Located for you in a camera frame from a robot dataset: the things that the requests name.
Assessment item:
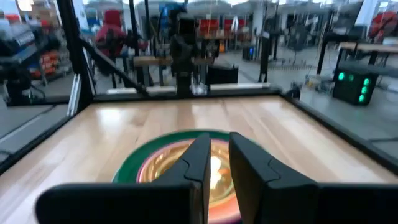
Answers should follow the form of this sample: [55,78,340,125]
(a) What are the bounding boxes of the white bar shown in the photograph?
[106,82,272,95]

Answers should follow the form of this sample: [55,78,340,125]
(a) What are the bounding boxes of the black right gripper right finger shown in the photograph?
[228,131,398,224]

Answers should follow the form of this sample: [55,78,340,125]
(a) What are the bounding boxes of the magenta pink plastic plate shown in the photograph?
[136,138,243,224]

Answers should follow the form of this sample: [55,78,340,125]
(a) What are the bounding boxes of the dark green plastic plate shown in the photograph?
[111,129,262,184]

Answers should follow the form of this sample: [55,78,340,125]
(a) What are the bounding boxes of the black stand post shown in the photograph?
[257,30,271,83]

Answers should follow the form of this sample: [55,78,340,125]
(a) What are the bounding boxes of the black diagonal frame brace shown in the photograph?
[80,37,150,97]

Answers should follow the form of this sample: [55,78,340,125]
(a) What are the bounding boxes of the black box with green lights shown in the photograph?
[331,66,379,106]

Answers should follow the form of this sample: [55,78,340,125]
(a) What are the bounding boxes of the aluminium profile rail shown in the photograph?
[66,73,82,118]

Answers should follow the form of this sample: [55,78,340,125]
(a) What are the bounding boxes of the green transparent plastic plate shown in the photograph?
[139,139,240,208]

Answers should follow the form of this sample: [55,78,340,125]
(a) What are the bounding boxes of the black vertical frame post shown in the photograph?
[57,0,95,111]

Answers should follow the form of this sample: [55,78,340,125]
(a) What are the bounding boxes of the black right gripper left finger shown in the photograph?
[35,133,213,224]

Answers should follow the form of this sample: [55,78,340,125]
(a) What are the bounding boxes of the person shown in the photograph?
[94,9,147,77]

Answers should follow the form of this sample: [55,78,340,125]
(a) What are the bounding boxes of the cluttered equipment shelf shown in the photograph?
[0,12,62,106]

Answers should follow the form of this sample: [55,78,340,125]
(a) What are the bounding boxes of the small wooden top table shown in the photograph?
[132,55,174,87]

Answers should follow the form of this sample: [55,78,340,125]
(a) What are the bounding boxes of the wooden top work table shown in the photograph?
[316,33,398,76]

